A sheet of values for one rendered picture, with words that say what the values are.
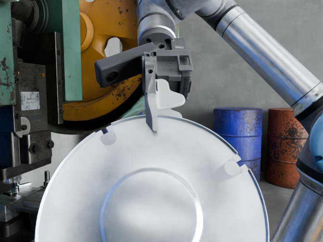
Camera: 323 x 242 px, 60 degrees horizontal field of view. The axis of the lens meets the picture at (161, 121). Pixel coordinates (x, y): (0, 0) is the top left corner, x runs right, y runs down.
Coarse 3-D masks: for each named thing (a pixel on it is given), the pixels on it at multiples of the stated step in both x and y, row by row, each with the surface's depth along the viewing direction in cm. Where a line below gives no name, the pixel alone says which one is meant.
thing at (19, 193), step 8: (8, 192) 87; (16, 192) 87; (24, 192) 87; (32, 192) 87; (0, 200) 80; (8, 200) 80; (16, 200) 80; (0, 208) 77; (8, 208) 77; (0, 216) 77; (8, 216) 78
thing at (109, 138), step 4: (108, 132) 41; (112, 132) 41; (104, 136) 41; (108, 136) 41; (112, 136) 41; (104, 140) 41; (108, 140) 40; (112, 140) 40; (104, 144) 40; (108, 144) 40
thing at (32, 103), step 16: (32, 64) 80; (32, 80) 80; (32, 96) 80; (32, 112) 80; (32, 128) 81; (0, 144) 74; (16, 144) 75; (32, 144) 76; (48, 144) 82; (0, 160) 75; (16, 160) 75; (32, 160) 77
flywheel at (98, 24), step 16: (80, 0) 112; (96, 0) 110; (112, 0) 108; (128, 0) 106; (80, 16) 109; (96, 16) 111; (112, 16) 109; (128, 16) 107; (80, 32) 109; (96, 32) 111; (112, 32) 109; (128, 32) 107; (96, 48) 112; (128, 48) 108; (96, 80) 113; (128, 80) 106; (96, 96) 114; (112, 96) 108; (128, 96) 106; (64, 112) 115; (80, 112) 113; (96, 112) 111; (112, 112) 113
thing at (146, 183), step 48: (96, 144) 40; (144, 144) 40; (192, 144) 40; (48, 192) 37; (96, 192) 37; (144, 192) 36; (192, 192) 36; (240, 192) 36; (48, 240) 35; (96, 240) 35; (144, 240) 34; (192, 240) 34; (240, 240) 34
